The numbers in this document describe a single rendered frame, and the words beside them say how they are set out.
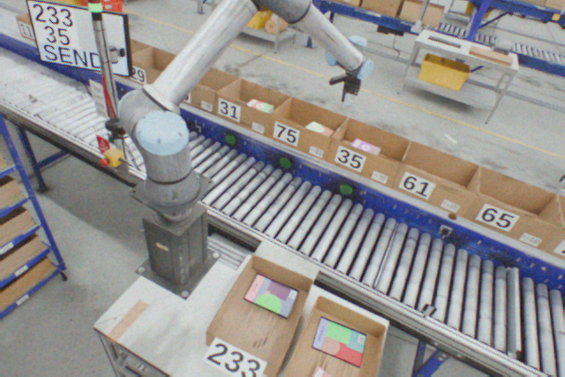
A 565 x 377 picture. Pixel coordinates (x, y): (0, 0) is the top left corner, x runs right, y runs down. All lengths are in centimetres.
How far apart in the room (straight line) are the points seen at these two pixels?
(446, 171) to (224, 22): 152
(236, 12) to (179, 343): 118
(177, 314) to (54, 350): 106
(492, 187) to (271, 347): 148
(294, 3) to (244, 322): 116
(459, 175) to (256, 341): 144
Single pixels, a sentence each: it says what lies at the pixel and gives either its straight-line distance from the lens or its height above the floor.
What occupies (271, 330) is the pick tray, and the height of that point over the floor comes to 76.
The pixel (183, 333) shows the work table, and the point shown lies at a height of 75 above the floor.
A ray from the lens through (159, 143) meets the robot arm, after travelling 109.
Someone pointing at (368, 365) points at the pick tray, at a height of 76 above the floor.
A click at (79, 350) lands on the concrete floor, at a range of 240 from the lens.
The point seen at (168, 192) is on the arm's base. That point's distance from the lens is 121.
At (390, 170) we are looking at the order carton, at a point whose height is 99.
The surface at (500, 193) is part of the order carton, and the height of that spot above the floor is 93.
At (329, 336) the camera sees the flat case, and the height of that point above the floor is 77.
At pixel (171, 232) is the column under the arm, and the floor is 108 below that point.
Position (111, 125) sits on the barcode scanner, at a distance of 190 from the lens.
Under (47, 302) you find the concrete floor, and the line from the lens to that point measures 262.
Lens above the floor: 208
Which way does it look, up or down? 38 degrees down
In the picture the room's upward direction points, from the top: 10 degrees clockwise
